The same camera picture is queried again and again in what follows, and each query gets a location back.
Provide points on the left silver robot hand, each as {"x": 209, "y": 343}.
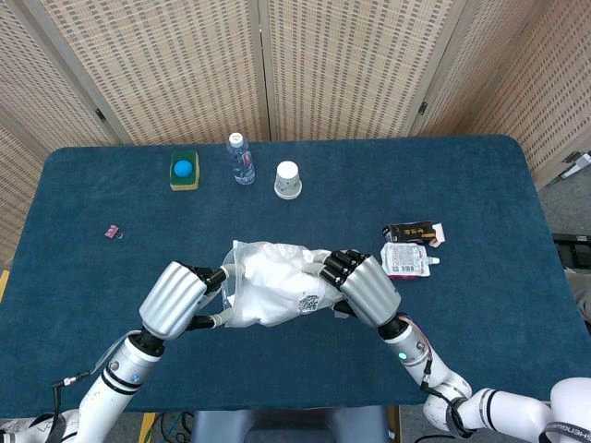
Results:
{"x": 173, "y": 297}

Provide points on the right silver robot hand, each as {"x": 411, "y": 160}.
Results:
{"x": 369, "y": 288}

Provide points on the translucent plastic zip bag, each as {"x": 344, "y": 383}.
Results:
{"x": 231, "y": 295}

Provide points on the white garment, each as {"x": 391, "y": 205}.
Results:
{"x": 272, "y": 290}

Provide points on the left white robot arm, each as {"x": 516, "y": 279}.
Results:
{"x": 115, "y": 378}

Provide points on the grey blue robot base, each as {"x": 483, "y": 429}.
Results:
{"x": 286, "y": 427}

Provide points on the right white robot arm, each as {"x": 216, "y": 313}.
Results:
{"x": 461, "y": 397}

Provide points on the white spouted drink pouch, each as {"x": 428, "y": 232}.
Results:
{"x": 405, "y": 259}

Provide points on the black carton box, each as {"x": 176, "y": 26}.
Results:
{"x": 411, "y": 232}

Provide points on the pink binder clip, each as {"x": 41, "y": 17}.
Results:
{"x": 111, "y": 231}

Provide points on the blue table cover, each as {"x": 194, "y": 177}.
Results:
{"x": 323, "y": 369}

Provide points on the yellow green sponge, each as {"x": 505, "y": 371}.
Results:
{"x": 184, "y": 183}

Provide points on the blue ball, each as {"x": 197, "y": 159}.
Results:
{"x": 183, "y": 169}

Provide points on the white floral paper cup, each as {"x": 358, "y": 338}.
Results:
{"x": 288, "y": 180}

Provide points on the clear plastic water bottle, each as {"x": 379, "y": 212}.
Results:
{"x": 242, "y": 161}

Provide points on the black equipment case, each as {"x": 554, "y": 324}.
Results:
{"x": 572, "y": 251}

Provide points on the woven folding screen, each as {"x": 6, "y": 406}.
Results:
{"x": 184, "y": 69}

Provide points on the white power strip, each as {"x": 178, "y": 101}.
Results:
{"x": 578, "y": 165}

